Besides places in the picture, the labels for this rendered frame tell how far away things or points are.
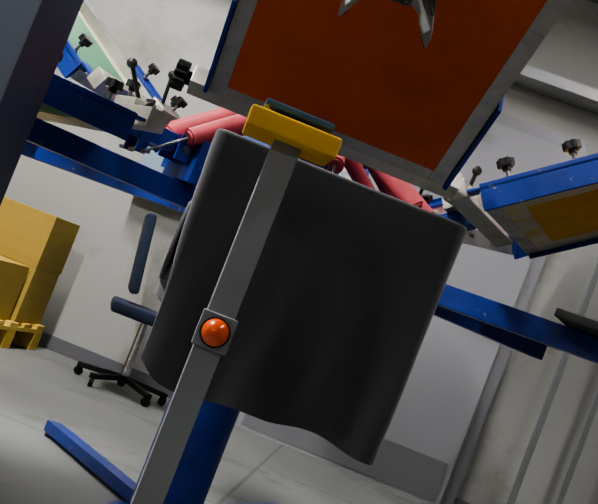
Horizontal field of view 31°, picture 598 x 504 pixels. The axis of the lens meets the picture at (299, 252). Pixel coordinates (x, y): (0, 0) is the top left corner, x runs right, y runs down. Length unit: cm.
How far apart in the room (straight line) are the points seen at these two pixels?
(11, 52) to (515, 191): 123
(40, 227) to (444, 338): 226
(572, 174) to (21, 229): 372
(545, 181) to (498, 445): 364
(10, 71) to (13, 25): 8
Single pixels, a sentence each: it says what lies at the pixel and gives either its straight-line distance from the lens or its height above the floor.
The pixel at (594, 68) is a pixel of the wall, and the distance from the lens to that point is 637.
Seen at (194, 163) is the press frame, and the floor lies 98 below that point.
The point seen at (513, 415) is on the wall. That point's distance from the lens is 612.
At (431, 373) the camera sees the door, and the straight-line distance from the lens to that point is 602.
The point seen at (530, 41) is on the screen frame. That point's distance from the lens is 219.
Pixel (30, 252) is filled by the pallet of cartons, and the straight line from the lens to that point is 575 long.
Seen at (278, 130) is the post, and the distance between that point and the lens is 144.
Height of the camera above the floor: 72
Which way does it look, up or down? 3 degrees up
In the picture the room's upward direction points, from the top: 21 degrees clockwise
